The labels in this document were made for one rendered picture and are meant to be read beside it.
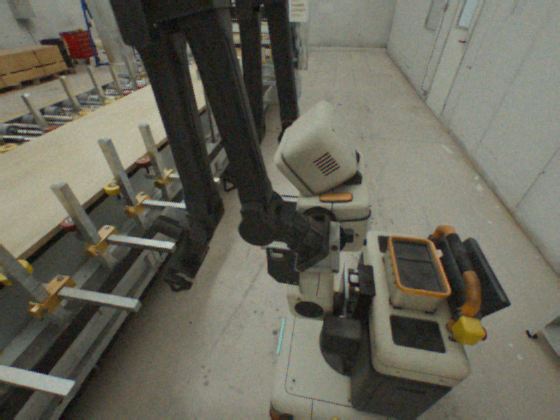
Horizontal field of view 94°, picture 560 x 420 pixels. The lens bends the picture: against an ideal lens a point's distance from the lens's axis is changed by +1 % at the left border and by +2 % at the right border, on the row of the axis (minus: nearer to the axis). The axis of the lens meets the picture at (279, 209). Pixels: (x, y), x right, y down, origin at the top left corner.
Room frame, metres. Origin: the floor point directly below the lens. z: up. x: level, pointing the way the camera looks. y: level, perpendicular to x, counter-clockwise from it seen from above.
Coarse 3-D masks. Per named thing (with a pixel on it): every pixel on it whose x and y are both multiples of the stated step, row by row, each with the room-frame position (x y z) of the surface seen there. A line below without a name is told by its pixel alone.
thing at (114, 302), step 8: (64, 288) 0.53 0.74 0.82; (72, 288) 0.53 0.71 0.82; (64, 296) 0.50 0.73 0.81; (72, 296) 0.50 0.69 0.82; (80, 296) 0.50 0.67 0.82; (88, 296) 0.50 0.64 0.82; (96, 296) 0.49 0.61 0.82; (104, 296) 0.49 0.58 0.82; (112, 296) 0.49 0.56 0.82; (96, 304) 0.48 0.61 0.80; (104, 304) 0.47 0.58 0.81; (112, 304) 0.47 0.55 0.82; (120, 304) 0.47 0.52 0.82; (128, 304) 0.47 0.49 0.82; (136, 304) 0.47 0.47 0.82; (136, 312) 0.45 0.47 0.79
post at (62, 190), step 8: (56, 184) 0.72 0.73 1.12; (64, 184) 0.73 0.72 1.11; (56, 192) 0.71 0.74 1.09; (64, 192) 0.72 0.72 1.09; (72, 192) 0.74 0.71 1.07; (64, 200) 0.71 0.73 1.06; (72, 200) 0.73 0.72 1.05; (72, 208) 0.71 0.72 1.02; (80, 208) 0.74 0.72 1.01; (72, 216) 0.71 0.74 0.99; (80, 216) 0.72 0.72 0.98; (80, 224) 0.71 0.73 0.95; (88, 224) 0.73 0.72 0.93; (80, 232) 0.72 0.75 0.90; (88, 232) 0.71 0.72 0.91; (96, 232) 0.74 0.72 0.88; (88, 240) 0.71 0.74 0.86; (96, 240) 0.72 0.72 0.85; (104, 256) 0.71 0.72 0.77
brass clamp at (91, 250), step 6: (102, 228) 0.80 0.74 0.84; (114, 228) 0.81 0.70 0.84; (102, 234) 0.77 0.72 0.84; (108, 234) 0.77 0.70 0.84; (102, 240) 0.74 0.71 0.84; (90, 246) 0.70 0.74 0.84; (96, 246) 0.70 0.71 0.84; (102, 246) 0.72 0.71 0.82; (108, 246) 0.74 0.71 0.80; (84, 252) 0.69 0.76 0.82; (90, 252) 0.69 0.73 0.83; (96, 252) 0.69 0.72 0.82; (102, 252) 0.71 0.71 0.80
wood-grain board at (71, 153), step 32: (192, 64) 3.83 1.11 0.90; (128, 96) 2.46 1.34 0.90; (64, 128) 1.74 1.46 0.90; (96, 128) 1.73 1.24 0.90; (128, 128) 1.73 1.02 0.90; (160, 128) 1.72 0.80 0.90; (0, 160) 1.29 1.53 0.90; (32, 160) 1.29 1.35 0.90; (64, 160) 1.29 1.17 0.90; (96, 160) 1.28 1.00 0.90; (128, 160) 1.28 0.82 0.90; (0, 192) 0.99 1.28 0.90; (32, 192) 0.99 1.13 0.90; (96, 192) 0.98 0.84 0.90; (0, 224) 0.77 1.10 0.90; (32, 224) 0.77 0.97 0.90
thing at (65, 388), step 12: (0, 372) 0.26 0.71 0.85; (12, 372) 0.26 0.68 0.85; (24, 372) 0.26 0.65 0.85; (12, 384) 0.24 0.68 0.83; (24, 384) 0.23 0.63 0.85; (36, 384) 0.23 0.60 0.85; (48, 384) 0.23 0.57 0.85; (60, 384) 0.23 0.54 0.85; (72, 384) 0.23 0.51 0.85; (60, 396) 0.21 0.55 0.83; (72, 396) 0.21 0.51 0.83
